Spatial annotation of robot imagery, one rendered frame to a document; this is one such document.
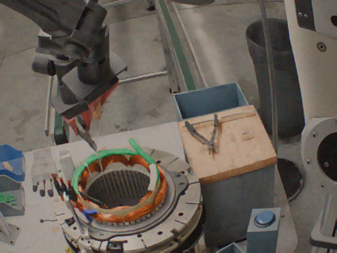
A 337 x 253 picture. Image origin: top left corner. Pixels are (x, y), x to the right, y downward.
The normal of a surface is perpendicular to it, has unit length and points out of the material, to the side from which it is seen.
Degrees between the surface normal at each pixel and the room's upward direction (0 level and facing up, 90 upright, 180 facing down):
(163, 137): 0
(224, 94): 90
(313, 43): 90
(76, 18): 80
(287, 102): 93
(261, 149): 0
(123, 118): 0
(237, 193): 90
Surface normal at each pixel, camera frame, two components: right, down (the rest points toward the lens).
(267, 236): -0.21, 0.63
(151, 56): -0.14, -0.77
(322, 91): -0.41, 0.82
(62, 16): 0.76, 0.14
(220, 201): 0.18, 0.59
